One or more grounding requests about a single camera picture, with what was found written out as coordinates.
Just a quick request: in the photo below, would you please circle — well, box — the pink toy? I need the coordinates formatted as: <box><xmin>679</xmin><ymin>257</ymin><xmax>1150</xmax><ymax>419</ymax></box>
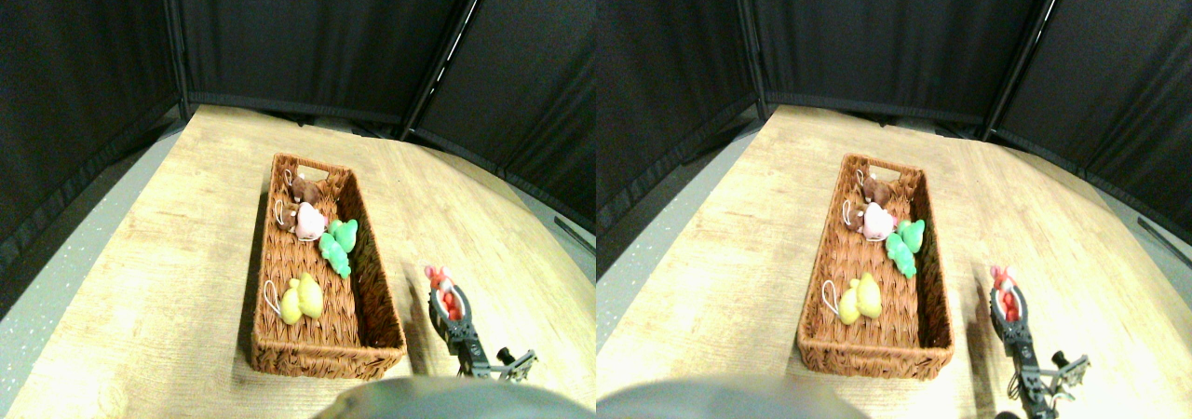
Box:
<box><xmin>293</xmin><ymin>202</ymin><xmax>329</xmax><ymax>243</ymax></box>
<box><xmin>861</xmin><ymin>202</ymin><xmax>897</xmax><ymax>243</ymax></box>

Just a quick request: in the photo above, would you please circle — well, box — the black curtain stand pole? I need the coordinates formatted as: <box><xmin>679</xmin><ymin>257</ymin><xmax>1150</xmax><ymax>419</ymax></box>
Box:
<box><xmin>400</xmin><ymin>0</ymin><xmax>493</xmax><ymax>143</ymax></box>
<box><xmin>161</xmin><ymin>0</ymin><xmax>195</xmax><ymax>125</ymax></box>
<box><xmin>980</xmin><ymin>0</ymin><xmax>1070</xmax><ymax>143</ymax></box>
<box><xmin>734</xmin><ymin>0</ymin><xmax>772</xmax><ymax>125</ymax></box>

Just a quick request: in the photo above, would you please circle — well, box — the black curtain stand foot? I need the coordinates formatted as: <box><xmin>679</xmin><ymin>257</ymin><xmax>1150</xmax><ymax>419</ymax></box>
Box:
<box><xmin>556</xmin><ymin>216</ymin><xmax>597</xmax><ymax>257</ymax></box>
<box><xmin>1138</xmin><ymin>216</ymin><xmax>1192</xmax><ymax>269</ymax></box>

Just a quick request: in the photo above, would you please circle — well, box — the brown wicker basket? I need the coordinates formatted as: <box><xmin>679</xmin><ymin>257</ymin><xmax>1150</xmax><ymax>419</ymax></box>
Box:
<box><xmin>796</xmin><ymin>154</ymin><xmax>955</xmax><ymax>381</ymax></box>
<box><xmin>250</xmin><ymin>154</ymin><xmax>408</xmax><ymax>381</ymax></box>

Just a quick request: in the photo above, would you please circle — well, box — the red toy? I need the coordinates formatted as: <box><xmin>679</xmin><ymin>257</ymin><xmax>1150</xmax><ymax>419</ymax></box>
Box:
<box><xmin>424</xmin><ymin>264</ymin><xmax>465</xmax><ymax>323</ymax></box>
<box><xmin>989</xmin><ymin>264</ymin><xmax>1024</xmax><ymax>323</ymax></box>

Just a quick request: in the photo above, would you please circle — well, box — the brown monkey toy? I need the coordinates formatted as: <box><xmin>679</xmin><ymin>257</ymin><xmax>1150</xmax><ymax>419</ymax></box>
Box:
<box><xmin>855</xmin><ymin>169</ymin><xmax>893</xmax><ymax>206</ymax></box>
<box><xmin>842</xmin><ymin>198</ymin><xmax>869</xmax><ymax>236</ymax></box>
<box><xmin>283</xmin><ymin>169</ymin><xmax>323</xmax><ymax>206</ymax></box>
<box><xmin>273</xmin><ymin>198</ymin><xmax>301</xmax><ymax>236</ymax></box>

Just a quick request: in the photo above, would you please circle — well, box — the yellow toy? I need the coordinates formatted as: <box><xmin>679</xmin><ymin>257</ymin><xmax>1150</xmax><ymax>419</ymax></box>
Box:
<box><xmin>822</xmin><ymin>272</ymin><xmax>884</xmax><ymax>325</ymax></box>
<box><xmin>264</xmin><ymin>272</ymin><xmax>325</xmax><ymax>325</ymax></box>

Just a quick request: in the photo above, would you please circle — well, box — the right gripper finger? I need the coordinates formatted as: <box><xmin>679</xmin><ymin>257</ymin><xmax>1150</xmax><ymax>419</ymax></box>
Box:
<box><xmin>1016</xmin><ymin>288</ymin><xmax>1033</xmax><ymax>348</ymax></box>
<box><xmin>991</xmin><ymin>286</ymin><xmax>1026</xmax><ymax>353</ymax></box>
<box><xmin>455</xmin><ymin>288</ymin><xmax>474</xmax><ymax>346</ymax></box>
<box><xmin>427</xmin><ymin>286</ymin><xmax>466</xmax><ymax>351</ymax></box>

